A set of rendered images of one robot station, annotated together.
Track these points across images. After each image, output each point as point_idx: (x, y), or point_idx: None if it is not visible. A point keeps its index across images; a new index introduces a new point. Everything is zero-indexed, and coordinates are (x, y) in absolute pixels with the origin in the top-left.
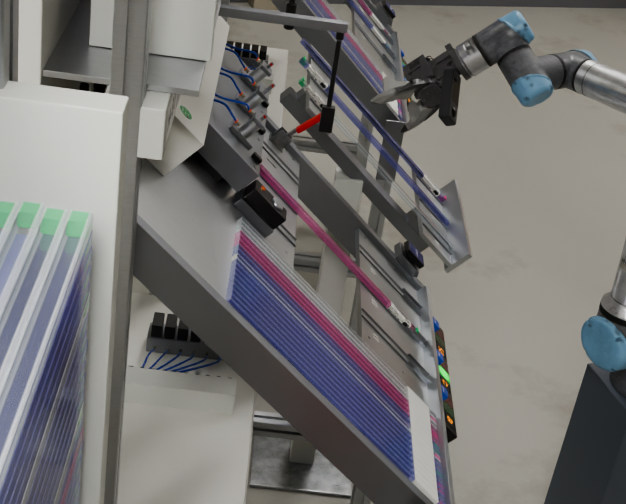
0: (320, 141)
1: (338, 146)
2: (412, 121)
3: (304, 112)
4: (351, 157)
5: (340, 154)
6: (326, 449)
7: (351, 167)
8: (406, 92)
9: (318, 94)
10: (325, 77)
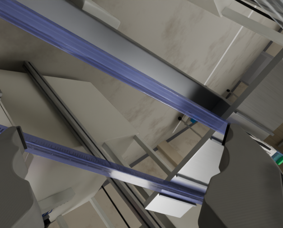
0: (175, 67)
1: (158, 59)
2: (21, 156)
3: (218, 95)
4: (119, 51)
5: (145, 49)
6: None
7: (116, 30)
8: (273, 211)
9: None
10: (196, 169)
